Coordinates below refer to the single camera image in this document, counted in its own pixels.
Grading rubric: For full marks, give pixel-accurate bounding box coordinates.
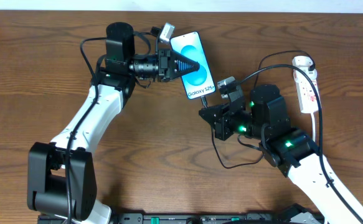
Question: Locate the black USB charging cable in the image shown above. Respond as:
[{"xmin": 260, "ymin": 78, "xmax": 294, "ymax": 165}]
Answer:
[{"xmin": 200, "ymin": 49, "xmax": 316, "ymax": 170}]

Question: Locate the blue Samsung Galaxy smartphone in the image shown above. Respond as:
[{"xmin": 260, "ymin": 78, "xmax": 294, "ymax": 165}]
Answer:
[{"xmin": 171, "ymin": 31, "xmax": 216, "ymax": 100}]

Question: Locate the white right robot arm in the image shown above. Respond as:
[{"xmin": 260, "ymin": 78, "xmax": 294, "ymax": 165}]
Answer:
[{"xmin": 199, "ymin": 85, "xmax": 363, "ymax": 223}]

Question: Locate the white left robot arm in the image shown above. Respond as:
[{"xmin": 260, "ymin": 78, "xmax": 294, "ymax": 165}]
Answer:
[{"xmin": 27, "ymin": 22, "xmax": 200, "ymax": 223}]

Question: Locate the white power strip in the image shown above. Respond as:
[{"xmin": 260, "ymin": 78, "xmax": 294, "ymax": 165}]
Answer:
[{"xmin": 292, "ymin": 55, "xmax": 318, "ymax": 114}]

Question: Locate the white power strip cord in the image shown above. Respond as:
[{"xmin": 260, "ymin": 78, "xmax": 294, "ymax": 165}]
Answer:
[{"xmin": 310, "ymin": 112, "xmax": 317, "ymax": 142}]

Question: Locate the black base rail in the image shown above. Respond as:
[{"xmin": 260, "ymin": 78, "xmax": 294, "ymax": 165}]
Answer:
[{"xmin": 37, "ymin": 203, "xmax": 325, "ymax": 224}]

